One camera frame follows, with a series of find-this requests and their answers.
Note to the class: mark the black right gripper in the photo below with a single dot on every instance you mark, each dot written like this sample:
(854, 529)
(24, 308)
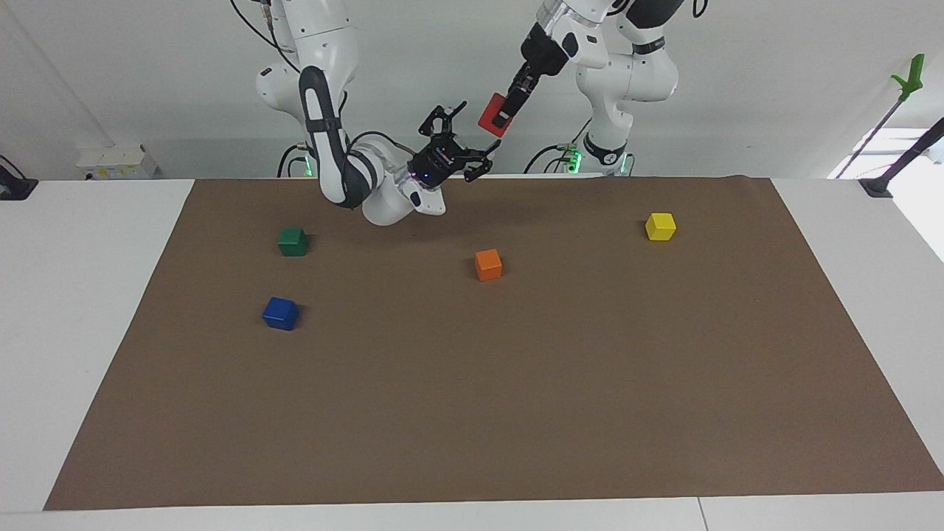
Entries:
(435, 162)

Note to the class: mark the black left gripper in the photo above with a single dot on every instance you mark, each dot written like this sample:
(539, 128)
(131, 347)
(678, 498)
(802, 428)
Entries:
(542, 51)

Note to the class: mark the red wooden block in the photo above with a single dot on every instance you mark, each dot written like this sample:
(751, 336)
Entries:
(490, 118)

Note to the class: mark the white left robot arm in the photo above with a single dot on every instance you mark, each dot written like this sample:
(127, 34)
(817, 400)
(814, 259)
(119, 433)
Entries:
(627, 74)

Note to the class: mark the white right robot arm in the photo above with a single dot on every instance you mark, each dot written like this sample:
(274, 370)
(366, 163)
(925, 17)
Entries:
(324, 59)

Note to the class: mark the orange wooden block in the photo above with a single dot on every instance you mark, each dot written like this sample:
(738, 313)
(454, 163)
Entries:
(488, 265)

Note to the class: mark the yellow wooden block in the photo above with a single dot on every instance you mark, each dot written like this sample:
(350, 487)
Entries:
(660, 226)

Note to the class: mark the green wooden block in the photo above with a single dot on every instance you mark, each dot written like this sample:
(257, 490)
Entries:
(292, 241)

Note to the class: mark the blue wooden block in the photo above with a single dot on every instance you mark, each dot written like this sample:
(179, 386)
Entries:
(280, 313)

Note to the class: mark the brown paper table mat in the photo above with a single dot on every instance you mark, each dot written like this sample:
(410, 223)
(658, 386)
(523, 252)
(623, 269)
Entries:
(472, 369)

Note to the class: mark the black angled stand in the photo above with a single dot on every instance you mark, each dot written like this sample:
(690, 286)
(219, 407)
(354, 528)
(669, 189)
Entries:
(903, 162)

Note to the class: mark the green-tipped grabber pole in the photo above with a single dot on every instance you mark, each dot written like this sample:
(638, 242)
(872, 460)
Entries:
(911, 77)

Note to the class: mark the black table clamp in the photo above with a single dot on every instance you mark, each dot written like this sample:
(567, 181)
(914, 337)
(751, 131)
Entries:
(16, 188)

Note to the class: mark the white wall socket box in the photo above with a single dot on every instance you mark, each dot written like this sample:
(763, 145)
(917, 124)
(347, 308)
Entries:
(114, 162)

